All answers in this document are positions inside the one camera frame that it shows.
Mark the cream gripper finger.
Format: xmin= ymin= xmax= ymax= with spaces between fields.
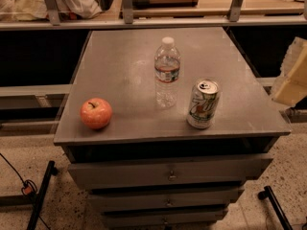
xmin=271 ymin=37 xmax=307 ymax=107

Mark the clear plastic water bottle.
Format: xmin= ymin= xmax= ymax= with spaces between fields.
xmin=154 ymin=36 xmax=180 ymax=108

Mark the green white soda can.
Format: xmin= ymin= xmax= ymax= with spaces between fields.
xmin=187 ymin=78 xmax=220 ymax=129

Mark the black right stand leg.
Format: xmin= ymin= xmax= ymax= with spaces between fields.
xmin=258 ymin=186 xmax=293 ymax=230

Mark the black stand leg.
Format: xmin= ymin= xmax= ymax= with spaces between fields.
xmin=258 ymin=186 xmax=293 ymax=230
xmin=27 ymin=161 xmax=58 ymax=230

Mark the grey metal drawer cabinet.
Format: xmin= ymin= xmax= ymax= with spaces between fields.
xmin=54 ymin=28 xmax=290 ymax=228

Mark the red apple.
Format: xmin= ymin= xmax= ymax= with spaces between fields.
xmin=80 ymin=98 xmax=112 ymax=129

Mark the white cloth on shelf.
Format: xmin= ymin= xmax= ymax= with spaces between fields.
xmin=0 ymin=0 xmax=102 ymax=21

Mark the black left stand leg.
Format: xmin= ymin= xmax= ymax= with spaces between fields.
xmin=27 ymin=161 xmax=58 ymax=230

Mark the grey metal shelf rail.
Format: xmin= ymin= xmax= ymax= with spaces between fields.
xmin=0 ymin=0 xmax=306 ymax=31

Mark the black cable with orange tag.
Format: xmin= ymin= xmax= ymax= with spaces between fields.
xmin=0 ymin=152 xmax=52 ymax=230

